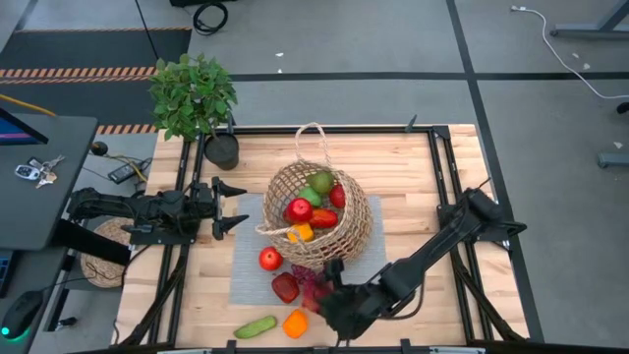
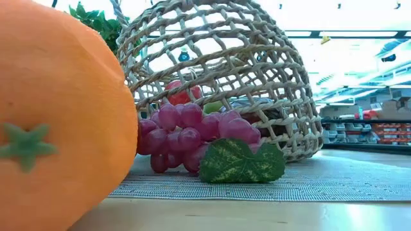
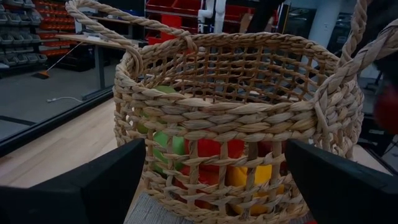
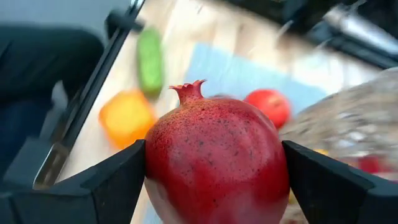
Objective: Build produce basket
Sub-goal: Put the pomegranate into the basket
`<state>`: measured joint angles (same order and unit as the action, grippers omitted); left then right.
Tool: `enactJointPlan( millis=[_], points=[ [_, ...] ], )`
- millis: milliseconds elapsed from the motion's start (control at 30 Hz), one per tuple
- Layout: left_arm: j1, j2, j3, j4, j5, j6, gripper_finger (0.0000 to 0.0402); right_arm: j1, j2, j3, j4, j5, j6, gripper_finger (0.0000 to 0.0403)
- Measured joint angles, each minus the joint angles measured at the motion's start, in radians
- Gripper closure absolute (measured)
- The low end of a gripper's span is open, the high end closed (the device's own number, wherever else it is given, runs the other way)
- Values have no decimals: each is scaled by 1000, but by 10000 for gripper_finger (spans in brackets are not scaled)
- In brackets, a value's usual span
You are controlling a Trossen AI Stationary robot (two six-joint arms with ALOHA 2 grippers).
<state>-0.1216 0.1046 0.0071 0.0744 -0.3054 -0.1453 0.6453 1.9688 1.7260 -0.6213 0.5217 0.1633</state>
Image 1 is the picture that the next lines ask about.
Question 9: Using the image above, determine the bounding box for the grey woven placemat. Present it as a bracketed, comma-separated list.
[228, 195, 392, 309]

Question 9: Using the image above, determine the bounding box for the grey-legged workbench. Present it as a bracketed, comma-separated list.
[549, 0, 629, 40]

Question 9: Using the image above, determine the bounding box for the black aluminium frame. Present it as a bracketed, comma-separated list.
[117, 114, 530, 351]

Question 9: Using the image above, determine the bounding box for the green pear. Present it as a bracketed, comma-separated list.
[307, 170, 336, 196]

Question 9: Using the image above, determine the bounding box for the black desk support beam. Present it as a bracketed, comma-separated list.
[50, 217, 133, 267]

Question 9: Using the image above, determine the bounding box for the woven wicker basket with handles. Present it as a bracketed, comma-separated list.
[254, 121, 374, 270]

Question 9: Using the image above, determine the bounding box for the grey desk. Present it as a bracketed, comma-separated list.
[0, 245, 70, 354]

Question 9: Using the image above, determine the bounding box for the grey table foot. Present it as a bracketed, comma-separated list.
[598, 152, 629, 169]

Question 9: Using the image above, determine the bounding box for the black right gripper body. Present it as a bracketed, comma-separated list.
[318, 282, 389, 326]

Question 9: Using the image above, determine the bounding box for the charcoal desk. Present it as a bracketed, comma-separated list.
[0, 113, 98, 252]

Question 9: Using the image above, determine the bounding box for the black car key fob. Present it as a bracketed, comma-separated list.
[14, 164, 41, 182]

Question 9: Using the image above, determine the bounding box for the silver key bunch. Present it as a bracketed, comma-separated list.
[34, 154, 65, 190]

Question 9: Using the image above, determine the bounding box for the black computer mouse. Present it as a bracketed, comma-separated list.
[0, 289, 44, 340]

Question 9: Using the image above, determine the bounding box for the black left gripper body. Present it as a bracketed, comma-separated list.
[190, 175, 222, 241]

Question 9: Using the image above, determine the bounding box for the green potted plant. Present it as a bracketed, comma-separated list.
[148, 52, 241, 172]

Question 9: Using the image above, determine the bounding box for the round woven mat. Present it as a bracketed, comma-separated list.
[79, 215, 135, 289]

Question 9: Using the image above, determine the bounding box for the computer monitor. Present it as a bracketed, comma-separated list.
[0, 107, 49, 147]

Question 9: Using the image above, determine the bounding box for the orange fruit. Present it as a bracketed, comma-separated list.
[282, 308, 310, 340]

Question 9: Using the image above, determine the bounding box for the thin black floor cable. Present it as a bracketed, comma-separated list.
[135, 0, 161, 61]

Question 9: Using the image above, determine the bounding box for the yellow bell pepper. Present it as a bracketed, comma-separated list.
[286, 222, 315, 245]

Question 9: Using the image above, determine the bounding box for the purple grape bunch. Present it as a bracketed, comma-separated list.
[291, 264, 331, 296]

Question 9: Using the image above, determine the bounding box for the black hazard-striped floor mat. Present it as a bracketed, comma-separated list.
[0, 27, 193, 137]

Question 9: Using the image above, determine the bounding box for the white floor cable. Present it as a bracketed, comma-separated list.
[510, 4, 629, 100]

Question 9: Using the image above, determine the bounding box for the dark keyboard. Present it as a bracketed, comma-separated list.
[0, 250, 14, 299]

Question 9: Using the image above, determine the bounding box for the black coiled cable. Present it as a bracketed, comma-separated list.
[192, 0, 230, 36]

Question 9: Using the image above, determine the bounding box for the green apple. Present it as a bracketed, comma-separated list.
[297, 185, 324, 208]

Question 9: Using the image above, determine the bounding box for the yellow cable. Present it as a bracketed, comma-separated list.
[0, 92, 57, 118]

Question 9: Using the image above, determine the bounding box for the green cucumber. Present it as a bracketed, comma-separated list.
[233, 315, 279, 340]

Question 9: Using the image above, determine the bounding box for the black power adapter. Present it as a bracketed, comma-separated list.
[107, 156, 154, 186]

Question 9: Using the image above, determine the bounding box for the red orange mango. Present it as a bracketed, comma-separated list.
[308, 207, 340, 230]

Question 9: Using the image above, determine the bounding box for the red apple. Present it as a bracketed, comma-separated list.
[284, 197, 315, 225]
[258, 246, 284, 272]
[327, 183, 347, 209]

